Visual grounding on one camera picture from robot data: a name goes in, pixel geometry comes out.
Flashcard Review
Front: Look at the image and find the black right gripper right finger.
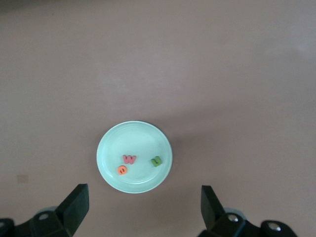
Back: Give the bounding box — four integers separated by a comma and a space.
199, 185, 262, 237

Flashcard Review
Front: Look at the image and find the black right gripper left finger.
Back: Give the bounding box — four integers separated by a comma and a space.
14, 183, 90, 237

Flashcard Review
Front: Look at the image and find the pink foam letter w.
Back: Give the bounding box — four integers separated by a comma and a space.
122, 154, 137, 165

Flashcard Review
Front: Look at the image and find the pale green plate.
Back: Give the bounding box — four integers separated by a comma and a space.
96, 120, 173, 195

